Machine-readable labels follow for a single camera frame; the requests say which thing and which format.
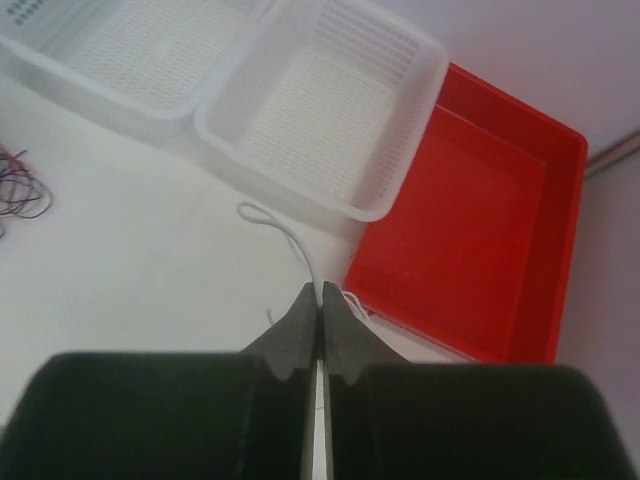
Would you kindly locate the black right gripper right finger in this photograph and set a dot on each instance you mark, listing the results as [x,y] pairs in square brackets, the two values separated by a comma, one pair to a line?
[389,418]

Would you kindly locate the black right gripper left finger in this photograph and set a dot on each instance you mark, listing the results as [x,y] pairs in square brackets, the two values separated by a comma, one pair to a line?
[172,415]

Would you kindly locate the red plastic tray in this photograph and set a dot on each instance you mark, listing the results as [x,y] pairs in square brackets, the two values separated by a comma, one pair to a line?
[476,251]

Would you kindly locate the white perforated basket right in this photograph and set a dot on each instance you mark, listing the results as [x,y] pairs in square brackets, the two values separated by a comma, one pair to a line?
[327,100]

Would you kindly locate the white perforated basket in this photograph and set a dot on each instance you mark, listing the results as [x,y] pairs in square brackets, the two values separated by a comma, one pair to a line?
[327,100]
[136,67]

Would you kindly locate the white perforated basket left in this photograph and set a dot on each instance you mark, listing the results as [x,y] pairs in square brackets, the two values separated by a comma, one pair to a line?
[136,67]

